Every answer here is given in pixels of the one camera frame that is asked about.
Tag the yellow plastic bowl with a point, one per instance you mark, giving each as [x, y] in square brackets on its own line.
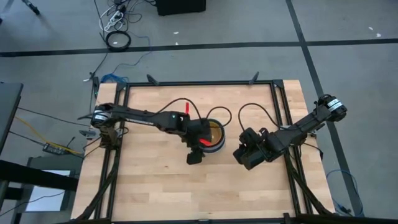
[216, 133]

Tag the black box on floor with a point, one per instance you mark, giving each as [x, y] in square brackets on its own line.
[180, 7]

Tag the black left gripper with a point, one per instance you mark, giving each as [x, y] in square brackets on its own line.
[199, 130]

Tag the black table bar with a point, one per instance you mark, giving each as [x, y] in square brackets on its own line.
[37, 175]

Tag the black adapter with green light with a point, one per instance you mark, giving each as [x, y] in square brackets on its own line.
[96, 84]

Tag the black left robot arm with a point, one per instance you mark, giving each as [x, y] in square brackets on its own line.
[140, 117]

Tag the blue bowl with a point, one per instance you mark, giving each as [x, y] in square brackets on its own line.
[217, 151]
[221, 144]

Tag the white power strip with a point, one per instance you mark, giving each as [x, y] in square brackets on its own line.
[114, 17]

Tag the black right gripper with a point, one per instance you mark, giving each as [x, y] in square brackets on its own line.
[261, 149]

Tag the small black electronics box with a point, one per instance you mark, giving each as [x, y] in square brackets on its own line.
[55, 149]

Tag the black aluminium rig frame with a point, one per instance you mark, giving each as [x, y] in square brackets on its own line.
[199, 83]

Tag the grey stool with white panel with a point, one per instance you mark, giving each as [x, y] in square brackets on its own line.
[46, 193]

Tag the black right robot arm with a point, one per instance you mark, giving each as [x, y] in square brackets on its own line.
[304, 124]

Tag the black desk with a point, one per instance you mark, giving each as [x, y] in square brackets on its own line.
[7, 109]

